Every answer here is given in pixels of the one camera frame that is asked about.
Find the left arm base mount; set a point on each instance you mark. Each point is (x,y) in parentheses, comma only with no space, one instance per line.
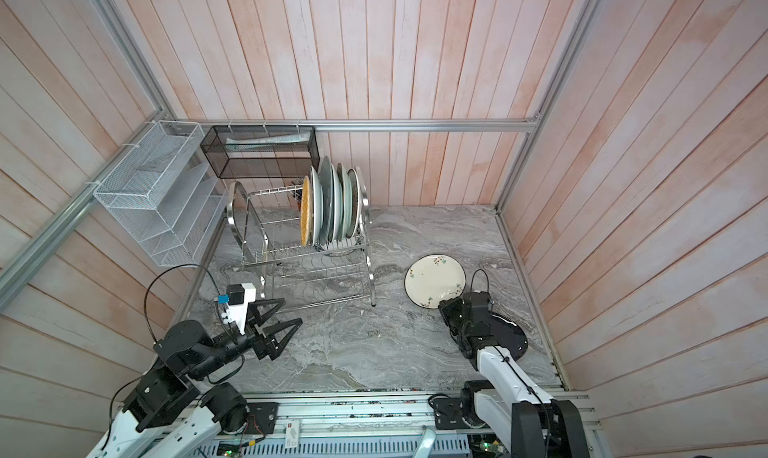
(258,417)

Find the black mesh wall basket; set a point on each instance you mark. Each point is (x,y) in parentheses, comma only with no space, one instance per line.
(261,151)

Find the white green clover plate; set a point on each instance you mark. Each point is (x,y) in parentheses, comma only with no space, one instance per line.
(347,200)

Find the light blue flower plate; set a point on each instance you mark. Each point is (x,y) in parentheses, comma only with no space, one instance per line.
(355,185)

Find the aluminium front rail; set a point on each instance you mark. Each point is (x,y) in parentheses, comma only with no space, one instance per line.
(391,413)

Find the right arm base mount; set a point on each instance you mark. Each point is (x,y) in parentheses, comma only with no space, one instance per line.
(452,413)

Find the cream floral plate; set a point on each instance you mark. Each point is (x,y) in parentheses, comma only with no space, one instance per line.
(434,278)

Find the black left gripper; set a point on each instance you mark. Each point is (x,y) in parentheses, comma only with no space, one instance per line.
(269,345)

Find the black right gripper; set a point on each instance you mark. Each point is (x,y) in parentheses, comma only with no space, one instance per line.
(448,306)

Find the green rim lettered plate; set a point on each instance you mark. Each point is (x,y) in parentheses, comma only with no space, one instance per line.
(342,247)

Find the black round plate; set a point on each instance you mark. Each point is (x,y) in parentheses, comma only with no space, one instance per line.
(509,335)

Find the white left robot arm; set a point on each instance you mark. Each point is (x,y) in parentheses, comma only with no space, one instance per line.
(165,414)

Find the white wire mesh shelf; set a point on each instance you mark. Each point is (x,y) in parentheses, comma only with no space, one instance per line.
(168,205)

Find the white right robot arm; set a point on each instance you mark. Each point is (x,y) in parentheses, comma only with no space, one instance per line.
(529,421)

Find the orange sunburst plate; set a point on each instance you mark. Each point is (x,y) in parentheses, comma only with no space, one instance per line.
(363,202)
(318,208)

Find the yellow woven coaster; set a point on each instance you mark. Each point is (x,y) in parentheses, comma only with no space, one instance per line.
(305,216)

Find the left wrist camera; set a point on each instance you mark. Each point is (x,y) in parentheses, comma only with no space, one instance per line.
(235,303)

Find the stainless steel dish rack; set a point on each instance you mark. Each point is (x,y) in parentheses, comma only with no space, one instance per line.
(265,225)

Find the large teal plate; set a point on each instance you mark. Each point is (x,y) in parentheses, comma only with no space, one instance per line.
(331,188)

